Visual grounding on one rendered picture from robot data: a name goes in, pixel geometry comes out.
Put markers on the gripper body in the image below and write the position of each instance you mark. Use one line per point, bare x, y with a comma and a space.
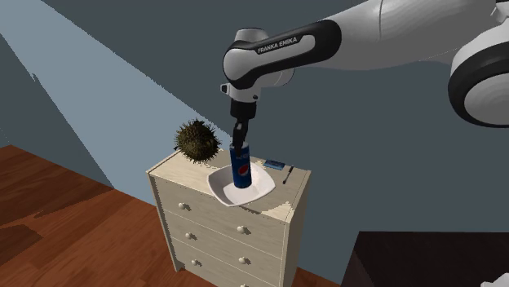
243, 109

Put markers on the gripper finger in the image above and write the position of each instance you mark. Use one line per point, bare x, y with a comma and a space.
236, 141
245, 128

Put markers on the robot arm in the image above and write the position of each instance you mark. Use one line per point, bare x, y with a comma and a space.
381, 35

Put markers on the blue soda can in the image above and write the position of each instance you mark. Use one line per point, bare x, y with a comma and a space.
242, 171

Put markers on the spiky brown ball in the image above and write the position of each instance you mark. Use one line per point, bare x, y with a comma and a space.
197, 141

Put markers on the small blue box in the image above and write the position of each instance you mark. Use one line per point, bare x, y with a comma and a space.
274, 164

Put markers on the white square bowl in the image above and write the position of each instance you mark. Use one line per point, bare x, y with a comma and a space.
260, 183

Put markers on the black pen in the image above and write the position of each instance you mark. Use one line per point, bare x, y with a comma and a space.
288, 175

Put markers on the light wooden chest of drawers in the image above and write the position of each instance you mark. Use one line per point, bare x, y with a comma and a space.
222, 226

